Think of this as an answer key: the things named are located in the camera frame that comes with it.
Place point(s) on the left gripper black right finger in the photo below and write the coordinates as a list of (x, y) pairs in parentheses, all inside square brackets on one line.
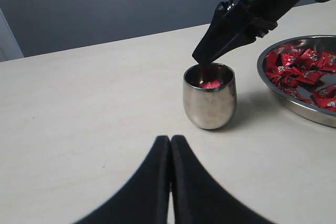
[(198, 197)]

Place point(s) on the red candy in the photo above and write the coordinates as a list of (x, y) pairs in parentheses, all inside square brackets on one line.
[(210, 85)]

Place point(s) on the stainless steel plate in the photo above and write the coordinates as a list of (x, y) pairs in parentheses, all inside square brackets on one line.
[(307, 111)]

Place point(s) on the stainless steel cup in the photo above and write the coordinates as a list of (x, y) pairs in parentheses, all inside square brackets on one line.
[(209, 109)]

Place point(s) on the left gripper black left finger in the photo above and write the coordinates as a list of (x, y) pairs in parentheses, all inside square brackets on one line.
[(145, 196)]

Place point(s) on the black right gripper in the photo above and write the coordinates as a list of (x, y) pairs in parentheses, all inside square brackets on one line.
[(230, 21)]

